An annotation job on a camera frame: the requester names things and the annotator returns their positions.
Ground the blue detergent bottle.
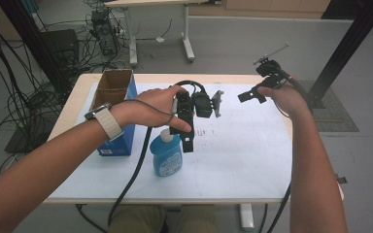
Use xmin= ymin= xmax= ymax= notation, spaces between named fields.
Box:
xmin=149 ymin=127 xmax=184 ymax=178

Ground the black box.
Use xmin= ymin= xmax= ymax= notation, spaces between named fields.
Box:
xmin=40 ymin=28 xmax=81 ymax=66

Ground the wooden cabinet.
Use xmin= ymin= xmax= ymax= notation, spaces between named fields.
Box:
xmin=188 ymin=0 xmax=332 ymax=19

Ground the white table leg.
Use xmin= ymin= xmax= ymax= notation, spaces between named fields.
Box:
xmin=238 ymin=203 xmax=255 ymax=233

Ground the person's left hand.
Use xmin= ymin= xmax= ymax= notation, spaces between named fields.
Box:
xmin=119 ymin=84 xmax=192 ymax=134

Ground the person's leg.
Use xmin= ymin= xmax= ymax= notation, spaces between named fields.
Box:
xmin=176 ymin=203 xmax=219 ymax=233
xmin=108 ymin=203 xmax=167 ymax=233

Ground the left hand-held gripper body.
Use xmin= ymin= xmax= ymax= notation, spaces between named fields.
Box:
xmin=169 ymin=89 xmax=225 ymax=137

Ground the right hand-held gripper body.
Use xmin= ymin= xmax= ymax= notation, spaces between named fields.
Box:
xmin=252 ymin=42 xmax=293 ymax=91

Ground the blue cardboard box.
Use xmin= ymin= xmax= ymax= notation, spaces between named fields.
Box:
xmin=89 ymin=68 xmax=139 ymax=157

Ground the black metal stand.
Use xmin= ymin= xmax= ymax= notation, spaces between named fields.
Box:
xmin=306 ymin=0 xmax=373 ymax=110
xmin=0 ymin=0 xmax=73 ymax=102

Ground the wristwatch with beige strap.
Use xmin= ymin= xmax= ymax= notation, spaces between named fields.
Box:
xmin=84 ymin=101 xmax=125 ymax=141

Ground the white paper mat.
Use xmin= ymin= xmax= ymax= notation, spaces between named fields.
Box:
xmin=49 ymin=82 xmax=294 ymax=200

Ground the person's right leg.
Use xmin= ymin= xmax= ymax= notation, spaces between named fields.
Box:
xmin=176 ymin=203 xmax=219 ymax=233

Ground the thick black gripper cable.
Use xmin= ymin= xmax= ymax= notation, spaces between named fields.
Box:
xmin=265 ymin=183 xmax=293 ymax=233
xmin=107 ymin=126 xmax=153 ymax=228

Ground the black floor mat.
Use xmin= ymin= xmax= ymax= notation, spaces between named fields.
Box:
xmin=4 ymin=113 xmax=60 ymax=155

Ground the person's right hand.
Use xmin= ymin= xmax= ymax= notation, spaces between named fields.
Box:
xmin=256 ymin=84 xmax=311 ymax=118

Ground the thin black wire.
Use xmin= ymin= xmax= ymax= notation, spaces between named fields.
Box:
xmin=122 ymin=98 xmax=177 ymax=118

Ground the tangle of black floor cables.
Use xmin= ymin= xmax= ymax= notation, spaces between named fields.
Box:
xmin=0 ymin=0 xmax=130 ymax=176

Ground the black computer tower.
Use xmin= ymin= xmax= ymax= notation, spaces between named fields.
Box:
xmin=90 ymin=9 xmax=121 ymax=56

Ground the white desk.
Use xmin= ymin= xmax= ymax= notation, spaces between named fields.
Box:
xmin=104 ymin=0 xmax=223 ymax=68

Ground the person's left leg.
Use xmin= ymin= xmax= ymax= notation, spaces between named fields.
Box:
xmin=108 ymin=203 xmax=167 ymax=233

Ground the short looped black cable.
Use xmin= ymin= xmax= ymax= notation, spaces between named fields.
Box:
xmin=169 ymin=80 xmax=208 ymax=98

